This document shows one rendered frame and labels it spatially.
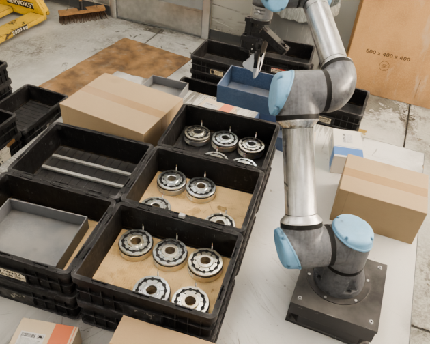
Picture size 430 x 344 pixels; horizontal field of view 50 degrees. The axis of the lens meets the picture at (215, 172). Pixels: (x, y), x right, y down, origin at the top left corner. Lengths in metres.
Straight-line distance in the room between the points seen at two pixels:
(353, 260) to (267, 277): 0.35
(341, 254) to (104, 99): 1.15
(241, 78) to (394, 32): 2.43
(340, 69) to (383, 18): 2.74
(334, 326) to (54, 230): 0.89
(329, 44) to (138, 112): 0.84
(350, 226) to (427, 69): 2.89
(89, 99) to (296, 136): 1.01
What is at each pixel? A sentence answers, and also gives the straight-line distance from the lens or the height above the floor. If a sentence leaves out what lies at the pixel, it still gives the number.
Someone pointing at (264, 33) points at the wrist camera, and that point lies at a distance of 1.65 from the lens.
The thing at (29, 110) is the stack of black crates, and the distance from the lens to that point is 2.94.
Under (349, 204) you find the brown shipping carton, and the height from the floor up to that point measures 0.80.
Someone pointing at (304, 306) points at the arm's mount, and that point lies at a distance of 1.40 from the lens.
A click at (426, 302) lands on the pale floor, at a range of 2.63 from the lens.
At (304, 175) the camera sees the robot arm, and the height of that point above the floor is 1.15.
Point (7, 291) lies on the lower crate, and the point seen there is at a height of 0.75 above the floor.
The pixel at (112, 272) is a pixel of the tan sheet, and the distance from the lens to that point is 1.40.
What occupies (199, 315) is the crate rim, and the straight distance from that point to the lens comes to 1.19.
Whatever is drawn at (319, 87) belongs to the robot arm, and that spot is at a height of 1.34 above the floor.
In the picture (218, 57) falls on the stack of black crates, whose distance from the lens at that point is 3.46.
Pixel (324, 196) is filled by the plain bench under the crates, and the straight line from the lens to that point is 1.88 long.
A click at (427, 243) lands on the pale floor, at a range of 2.91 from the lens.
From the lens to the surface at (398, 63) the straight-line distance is 4.07.
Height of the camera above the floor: 1.94
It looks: 41 degrees down
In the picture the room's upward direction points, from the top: 5 degrees clockwise
